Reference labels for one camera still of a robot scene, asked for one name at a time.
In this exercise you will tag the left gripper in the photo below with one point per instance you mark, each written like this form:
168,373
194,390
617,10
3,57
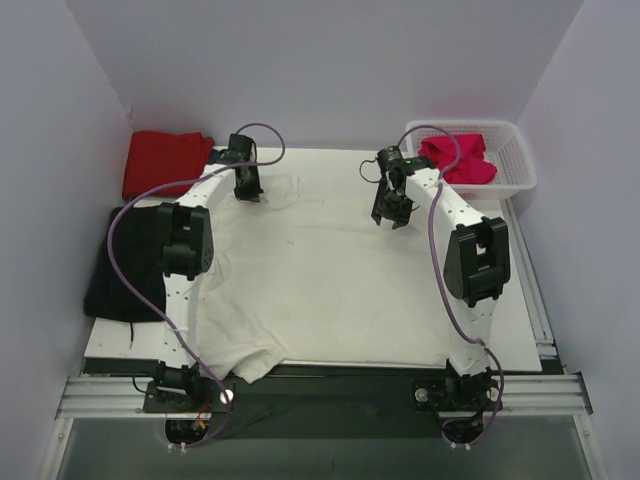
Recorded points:
248,186

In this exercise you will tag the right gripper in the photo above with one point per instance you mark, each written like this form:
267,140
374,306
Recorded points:
392,208

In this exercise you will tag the cream white t shirt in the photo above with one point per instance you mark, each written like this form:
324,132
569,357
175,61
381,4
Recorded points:
303,279

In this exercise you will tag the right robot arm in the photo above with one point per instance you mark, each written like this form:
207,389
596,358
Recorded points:
469,251

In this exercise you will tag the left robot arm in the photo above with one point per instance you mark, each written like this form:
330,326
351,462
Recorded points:
185,234

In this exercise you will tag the pink crumpled t shirt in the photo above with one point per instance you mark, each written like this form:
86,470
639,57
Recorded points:
471,169

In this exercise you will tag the folded red t shirt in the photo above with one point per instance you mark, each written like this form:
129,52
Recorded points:
156,158

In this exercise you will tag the white plastic basket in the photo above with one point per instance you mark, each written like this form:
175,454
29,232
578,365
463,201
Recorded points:
505,150

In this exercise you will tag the black t shirt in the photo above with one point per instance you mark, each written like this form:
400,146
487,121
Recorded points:
135,251

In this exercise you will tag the aluminium mounting rail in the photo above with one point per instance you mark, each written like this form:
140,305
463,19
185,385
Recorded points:
526,395

